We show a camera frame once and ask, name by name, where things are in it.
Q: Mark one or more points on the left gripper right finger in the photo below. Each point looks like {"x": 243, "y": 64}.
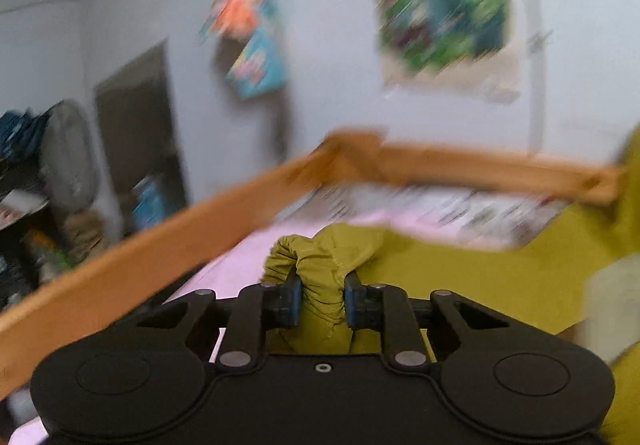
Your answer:
{"x": 388, "y": 311}

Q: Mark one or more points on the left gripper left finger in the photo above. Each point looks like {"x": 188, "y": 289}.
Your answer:
{"x": 247, "y": 318}

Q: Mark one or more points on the olive beige brown hooded jacket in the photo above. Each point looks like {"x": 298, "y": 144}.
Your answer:
{"x": 542, "y": 284}

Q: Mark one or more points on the pink bed sheet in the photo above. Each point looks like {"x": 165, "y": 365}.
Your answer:
{"x": 239, "y": 267}

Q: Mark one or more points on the floral white mattress cover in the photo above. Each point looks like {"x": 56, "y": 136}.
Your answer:
{"x": 438, "y": 214}

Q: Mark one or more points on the cluttered dark shelf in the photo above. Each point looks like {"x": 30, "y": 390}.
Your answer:
{"x": 39, "y": 241}

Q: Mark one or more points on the grey standing fan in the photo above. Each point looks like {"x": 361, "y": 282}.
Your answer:
{"x": 67, "y": 164}

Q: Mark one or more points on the orange-haired girl curled poster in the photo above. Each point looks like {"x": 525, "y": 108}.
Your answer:
{"x": 260, "y": 67}

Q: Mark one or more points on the blond anime character poster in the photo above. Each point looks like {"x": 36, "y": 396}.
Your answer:
{"x": 463, "y": 45}

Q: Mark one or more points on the wooden bed frame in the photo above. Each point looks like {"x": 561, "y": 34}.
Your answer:
{"x": 102, "y": 289}

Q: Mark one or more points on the white wall pipe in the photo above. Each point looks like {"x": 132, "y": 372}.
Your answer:
{"x": 535, "y": 40}

